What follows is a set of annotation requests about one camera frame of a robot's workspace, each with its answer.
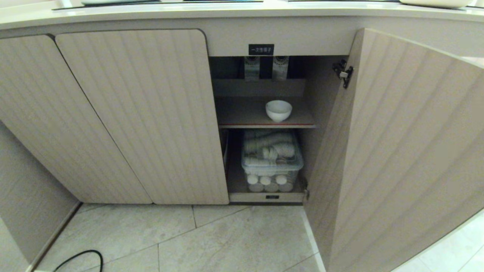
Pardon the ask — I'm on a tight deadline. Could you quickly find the black label sign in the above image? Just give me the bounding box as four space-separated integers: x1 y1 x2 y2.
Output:
248 44 275 56

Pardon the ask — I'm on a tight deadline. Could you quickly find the closed wooden cabinet door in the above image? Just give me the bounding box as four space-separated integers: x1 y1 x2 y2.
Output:
0 34 153 204
55 29 230 205

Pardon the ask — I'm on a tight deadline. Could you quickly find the white dish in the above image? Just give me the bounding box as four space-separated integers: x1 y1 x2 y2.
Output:
399 0 473 9

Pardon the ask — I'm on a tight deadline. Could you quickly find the black cable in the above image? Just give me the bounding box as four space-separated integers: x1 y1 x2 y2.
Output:
53 250 104 272

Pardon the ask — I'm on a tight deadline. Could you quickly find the clear plastic storage box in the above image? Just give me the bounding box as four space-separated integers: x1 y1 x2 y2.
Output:
241 130 304 193

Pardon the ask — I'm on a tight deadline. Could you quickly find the open wooden cabinet door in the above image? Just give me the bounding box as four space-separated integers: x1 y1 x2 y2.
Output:
304 28 484 272

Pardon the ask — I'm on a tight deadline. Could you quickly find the wooden cabinet shelf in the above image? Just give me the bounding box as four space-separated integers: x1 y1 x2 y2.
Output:
216 96 316 129

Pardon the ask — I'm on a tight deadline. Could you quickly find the metal dispenser chute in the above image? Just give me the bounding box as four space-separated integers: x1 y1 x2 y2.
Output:
273 56 289 81
244 56 261 82

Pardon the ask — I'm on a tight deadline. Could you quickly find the beige kitchen cabinet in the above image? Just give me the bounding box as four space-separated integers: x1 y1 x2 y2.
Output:
0 0 484 206

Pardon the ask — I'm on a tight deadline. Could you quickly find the white ceramic bowl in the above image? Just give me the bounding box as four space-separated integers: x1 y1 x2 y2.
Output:
265 100 293 122

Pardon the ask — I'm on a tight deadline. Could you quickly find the black door hinge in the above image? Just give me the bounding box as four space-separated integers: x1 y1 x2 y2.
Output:
332 59 354 90

